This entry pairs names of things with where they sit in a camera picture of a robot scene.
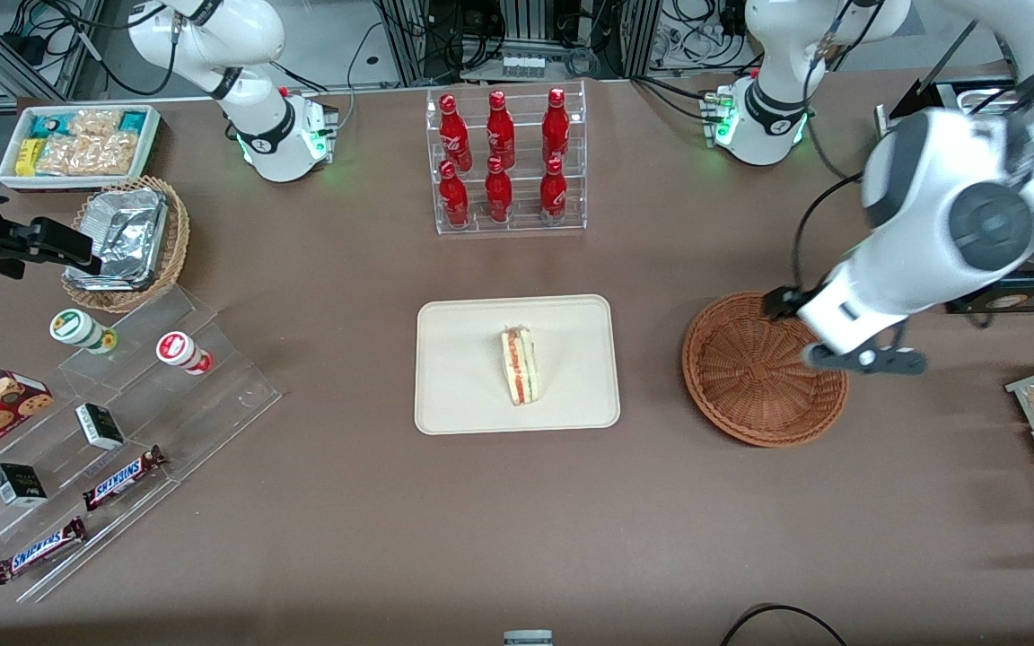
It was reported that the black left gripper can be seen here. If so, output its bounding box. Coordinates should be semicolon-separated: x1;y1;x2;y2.
764;287;810;322

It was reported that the triangle sandwich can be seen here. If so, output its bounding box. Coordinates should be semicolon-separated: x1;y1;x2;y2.
501;326;539;406

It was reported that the brown wicker basket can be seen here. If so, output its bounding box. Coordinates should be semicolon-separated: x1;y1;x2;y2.
681;291;849;448

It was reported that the aluminium foil tray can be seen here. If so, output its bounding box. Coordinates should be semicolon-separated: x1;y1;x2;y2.
66;187;170;290

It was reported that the light wicker basket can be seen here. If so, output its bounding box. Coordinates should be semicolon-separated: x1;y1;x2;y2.
62;176;191;313

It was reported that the cream plastic tray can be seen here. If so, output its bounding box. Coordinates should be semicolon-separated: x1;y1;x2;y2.
416;294;621;436

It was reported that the green lid yogurt cup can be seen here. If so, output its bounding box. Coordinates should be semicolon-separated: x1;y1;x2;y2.
49;309;118;355

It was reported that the clear rice cracker packet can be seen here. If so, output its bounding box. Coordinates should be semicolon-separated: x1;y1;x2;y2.
35;133;139;177
66;108;123;137

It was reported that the white snack box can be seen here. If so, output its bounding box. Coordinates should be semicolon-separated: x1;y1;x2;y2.
0;104;163;192

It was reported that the red lid yogurt cup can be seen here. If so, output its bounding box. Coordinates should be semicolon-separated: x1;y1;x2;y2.
155;331;214;376

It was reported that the small black carton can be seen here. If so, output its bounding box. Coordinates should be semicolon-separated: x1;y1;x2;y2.
75;403;126;451
0;463;48;508

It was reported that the clear acrylic step shelf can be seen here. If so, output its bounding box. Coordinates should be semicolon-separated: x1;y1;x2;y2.
0;285;283;604

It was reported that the Snickers chocolate bar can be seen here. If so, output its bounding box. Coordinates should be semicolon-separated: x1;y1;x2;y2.
0;517;88;585
82;446;167;512

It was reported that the red cola bottle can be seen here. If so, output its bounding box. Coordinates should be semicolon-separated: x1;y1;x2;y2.
439;93;473;171
485;155;514;223
539;157;569;223
541;87;571;167
439;160;470;228
486;90;516;170

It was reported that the black equipment box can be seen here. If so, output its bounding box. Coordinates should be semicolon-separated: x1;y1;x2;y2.
874;76;1034;315

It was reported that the clear acrylic bottle rack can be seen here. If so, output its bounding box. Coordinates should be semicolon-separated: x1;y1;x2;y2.
425;81;588;236

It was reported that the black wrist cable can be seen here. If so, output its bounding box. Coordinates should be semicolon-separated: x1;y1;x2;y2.
791;173;868;292

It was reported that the aluminium extrusion rail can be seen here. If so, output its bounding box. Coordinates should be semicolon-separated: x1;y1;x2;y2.
0;0;110;101

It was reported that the black table cable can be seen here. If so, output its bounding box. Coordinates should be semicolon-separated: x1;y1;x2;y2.
719;604;850;646

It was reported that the aluminium frame rack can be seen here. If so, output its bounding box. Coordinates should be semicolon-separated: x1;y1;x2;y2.
378;0;662;86

